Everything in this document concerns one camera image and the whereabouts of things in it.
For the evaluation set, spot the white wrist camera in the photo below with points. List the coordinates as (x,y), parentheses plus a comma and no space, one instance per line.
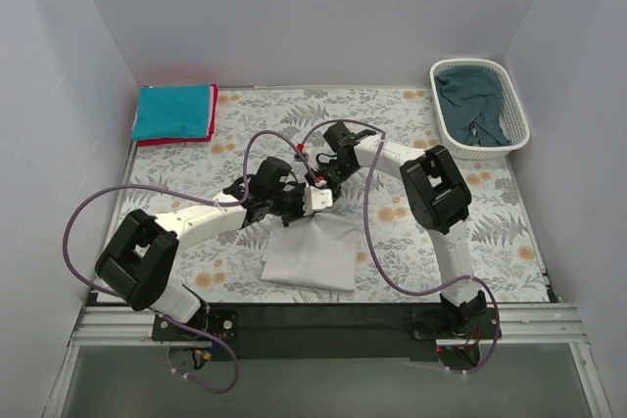
(312,171)
(316,199)

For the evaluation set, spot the white t shirt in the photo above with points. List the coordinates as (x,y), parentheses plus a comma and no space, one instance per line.
(319,252)

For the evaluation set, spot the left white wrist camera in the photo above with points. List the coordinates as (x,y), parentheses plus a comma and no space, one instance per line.
(316,199)

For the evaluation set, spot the floral patterned table mat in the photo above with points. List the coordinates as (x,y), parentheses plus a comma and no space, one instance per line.
(253,124)

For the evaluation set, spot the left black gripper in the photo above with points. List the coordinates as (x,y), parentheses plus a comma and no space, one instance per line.
(296,203)

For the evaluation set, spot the white plastic laundry basket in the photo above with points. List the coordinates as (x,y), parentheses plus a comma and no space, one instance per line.
(512,118)

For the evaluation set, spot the dark teal t shirt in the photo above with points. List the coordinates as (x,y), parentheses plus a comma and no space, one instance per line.
(472,99)

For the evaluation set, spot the aluminium rail frame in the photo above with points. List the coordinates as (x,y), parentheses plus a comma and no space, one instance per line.
(122,364)

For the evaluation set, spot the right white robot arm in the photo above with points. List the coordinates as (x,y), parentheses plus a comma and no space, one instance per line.
(439,201)

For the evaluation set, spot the folded red t shirt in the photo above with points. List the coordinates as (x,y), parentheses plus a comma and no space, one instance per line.
(213,109)

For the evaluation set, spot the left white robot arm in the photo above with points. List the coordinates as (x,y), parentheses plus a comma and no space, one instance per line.
(137,262)

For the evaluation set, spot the folded teal t shirt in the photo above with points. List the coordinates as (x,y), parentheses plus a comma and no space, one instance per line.
(171,112)

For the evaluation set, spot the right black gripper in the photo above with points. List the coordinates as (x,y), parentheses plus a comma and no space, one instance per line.
(323,178)

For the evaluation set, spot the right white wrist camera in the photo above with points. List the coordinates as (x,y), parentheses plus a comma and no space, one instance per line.
(312,171)

